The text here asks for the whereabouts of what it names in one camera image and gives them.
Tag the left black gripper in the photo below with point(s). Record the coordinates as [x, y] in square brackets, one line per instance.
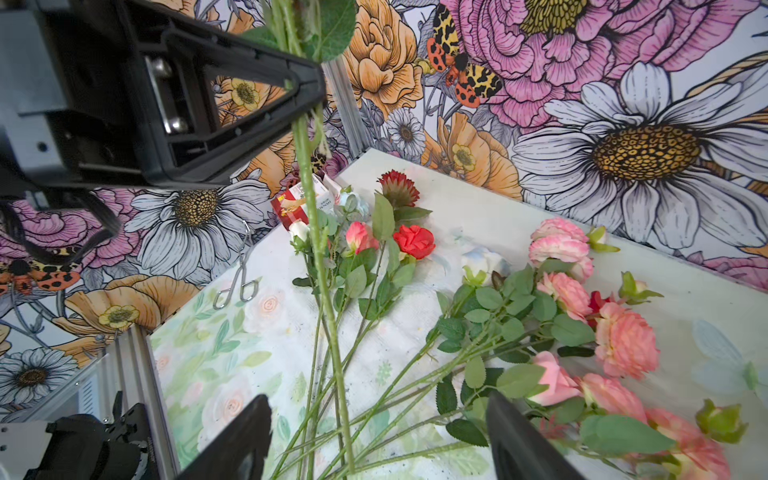
[99, 94]

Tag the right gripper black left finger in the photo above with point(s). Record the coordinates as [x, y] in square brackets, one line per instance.
[240, 451]

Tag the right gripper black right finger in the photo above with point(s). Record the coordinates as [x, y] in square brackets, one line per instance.
[519, 451]

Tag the pink rose bunch on table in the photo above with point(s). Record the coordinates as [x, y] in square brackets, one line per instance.
[539, 337]

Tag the silver metal scissors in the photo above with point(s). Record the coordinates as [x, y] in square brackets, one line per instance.
[241, 285]

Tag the red white snack box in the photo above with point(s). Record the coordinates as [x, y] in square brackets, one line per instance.
[291, 205]

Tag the red rose stem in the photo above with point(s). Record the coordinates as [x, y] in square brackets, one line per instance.
[377, 271]

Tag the green eucalyptus sprig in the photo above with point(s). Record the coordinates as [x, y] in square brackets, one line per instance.
[351, 208]

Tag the dark red flower stem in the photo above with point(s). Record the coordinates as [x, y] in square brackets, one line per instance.
[403, 196]

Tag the aluminium front rail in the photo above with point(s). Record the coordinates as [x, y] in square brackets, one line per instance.
[107, 422]

